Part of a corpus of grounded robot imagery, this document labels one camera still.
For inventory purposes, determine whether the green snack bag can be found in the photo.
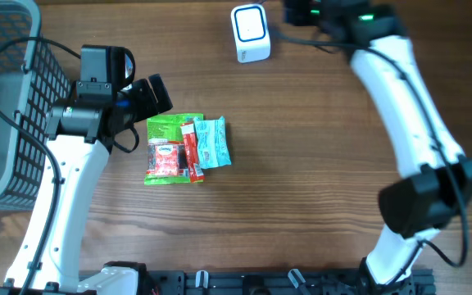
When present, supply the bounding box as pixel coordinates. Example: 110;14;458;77
144;113;203;185

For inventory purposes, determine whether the pale green wipes packet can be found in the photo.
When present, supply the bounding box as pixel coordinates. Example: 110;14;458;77
194;116;232;170

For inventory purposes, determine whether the red tube packet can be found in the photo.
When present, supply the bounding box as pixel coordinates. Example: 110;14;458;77
180;122;205;183

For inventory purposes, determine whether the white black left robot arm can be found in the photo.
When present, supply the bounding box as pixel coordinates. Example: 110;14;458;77
3;75;172;294

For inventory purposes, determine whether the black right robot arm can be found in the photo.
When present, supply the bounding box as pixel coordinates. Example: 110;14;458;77
284;0;472;294

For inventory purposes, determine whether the white barcode scanner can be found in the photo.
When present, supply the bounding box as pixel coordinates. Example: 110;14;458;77
230;3;271;64

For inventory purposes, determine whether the grey plastic basket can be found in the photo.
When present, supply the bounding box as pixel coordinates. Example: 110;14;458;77
0;1;70;211

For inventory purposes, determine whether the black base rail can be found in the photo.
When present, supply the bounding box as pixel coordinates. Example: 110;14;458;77
70;268;437;295

